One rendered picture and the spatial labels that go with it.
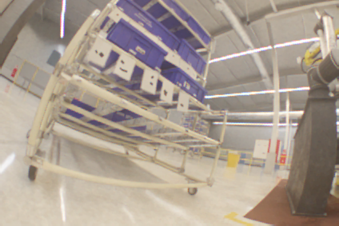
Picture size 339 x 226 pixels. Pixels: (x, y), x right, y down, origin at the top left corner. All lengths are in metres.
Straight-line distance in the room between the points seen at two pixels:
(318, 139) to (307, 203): 0.47
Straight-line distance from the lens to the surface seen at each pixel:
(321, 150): 1.29
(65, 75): 0.52
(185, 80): 1.03
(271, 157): 6.80
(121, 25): 0.84
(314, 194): 1.30
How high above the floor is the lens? 0.35
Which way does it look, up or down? 18 degrees up
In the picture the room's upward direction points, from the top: 17 degrees clockwise
